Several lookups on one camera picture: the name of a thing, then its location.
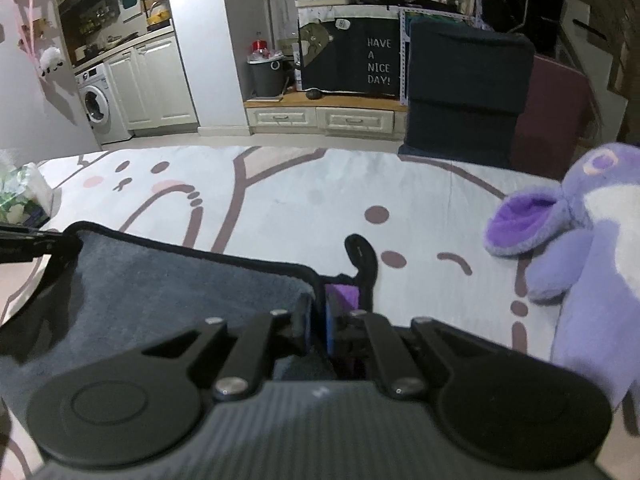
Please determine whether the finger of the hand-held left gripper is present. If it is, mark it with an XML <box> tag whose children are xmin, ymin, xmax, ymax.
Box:
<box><xmin>0</xmin><ymin>225</ymin><xmax>84</xmax><ymax>266</ymax></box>

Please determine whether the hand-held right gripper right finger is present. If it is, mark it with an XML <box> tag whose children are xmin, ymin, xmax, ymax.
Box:
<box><xmin>324</xmin><ymin>283</ymin><xmax>482</xmax><ymax>402</ymax></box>

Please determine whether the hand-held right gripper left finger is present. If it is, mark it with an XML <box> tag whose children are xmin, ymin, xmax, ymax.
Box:
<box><xmin>141</xmin><ymin>294</ymin><xmax>315</xmax><ymax>402</ymax></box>

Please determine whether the grey towel with black edging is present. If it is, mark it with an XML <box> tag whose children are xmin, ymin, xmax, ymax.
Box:
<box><xmin>0</xmin><ymin>220</ymin><xmax>382</xmax><ymax>413</ymax></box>

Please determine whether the tissue packet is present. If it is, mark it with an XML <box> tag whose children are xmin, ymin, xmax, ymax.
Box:
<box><xmin>0</xmin><ymin>161</ymin><xmax>54</xmax><ymax>227</ymax></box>

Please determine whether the printed cartoon blanket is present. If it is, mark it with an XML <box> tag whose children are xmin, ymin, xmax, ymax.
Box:
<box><xmin>0</xmin><ymin>145</ymin><xmax>640</xmax><ymax>480</ymax></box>

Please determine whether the white washing machine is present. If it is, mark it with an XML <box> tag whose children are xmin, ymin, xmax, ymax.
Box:
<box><xmin>74</xmin><ymin>62</ymin><xmax>134</xmax><ymax>146</ymax></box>

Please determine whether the small white plush toy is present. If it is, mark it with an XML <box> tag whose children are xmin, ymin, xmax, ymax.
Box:
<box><xmin>39</xmin><ymin>47</ymin><xmax>64</xmax><ymax>77</ymax></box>

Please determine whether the white kitchen cabinet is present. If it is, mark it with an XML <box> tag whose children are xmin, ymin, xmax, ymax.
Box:
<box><xmin>106</xmin><ymin>34</ymin><xmax>199</xmax><ymax>137</ymax></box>

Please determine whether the wooden platform with drawers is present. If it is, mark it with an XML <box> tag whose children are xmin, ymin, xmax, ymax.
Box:
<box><xmin>243</xmin><ymin>91</ymin><xmax>409</xmax><ymax>142</ymax></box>

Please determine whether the black range hood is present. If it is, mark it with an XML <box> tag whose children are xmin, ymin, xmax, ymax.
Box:
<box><xmin>57</xmin><ymin>0</ymin><xmax>122</xmax><ymax>37</ymax></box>

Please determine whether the grey trash bin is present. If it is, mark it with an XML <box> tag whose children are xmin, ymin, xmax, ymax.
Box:
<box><xmin>248</xmin><ymin>57</ymin><xmax>289</xmax><ymax>99</ymax></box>

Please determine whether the purple plush toy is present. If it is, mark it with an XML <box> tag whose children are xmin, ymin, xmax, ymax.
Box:
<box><xmin>483</xmin><ymin>142</ymin><xmax>640</xmax><ymax>413</ymax></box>

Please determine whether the dark printed curtain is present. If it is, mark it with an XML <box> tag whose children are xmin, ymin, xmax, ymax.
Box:
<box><xmin>298</xmin><ymin>15</ymin><xmax>407</xmax><ymax>97</ymax></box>

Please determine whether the dark blue chair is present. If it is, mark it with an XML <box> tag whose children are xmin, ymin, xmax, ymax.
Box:
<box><xmin>398</xmin><ymin>20</ymin><xmax>536</xmax><ymax>170</ymax></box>

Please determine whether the maroon board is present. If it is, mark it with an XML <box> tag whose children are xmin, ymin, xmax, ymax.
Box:
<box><xmin>514</xmin><ymin>54</ymin><xmax>597</xmax><ymax>182</ymax></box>

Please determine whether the cardboard box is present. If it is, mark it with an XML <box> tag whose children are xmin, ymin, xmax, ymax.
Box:
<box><xmin>559</xmin><ymin>0</ymin><xmax>640</xmax><ymax>103</ymax></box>

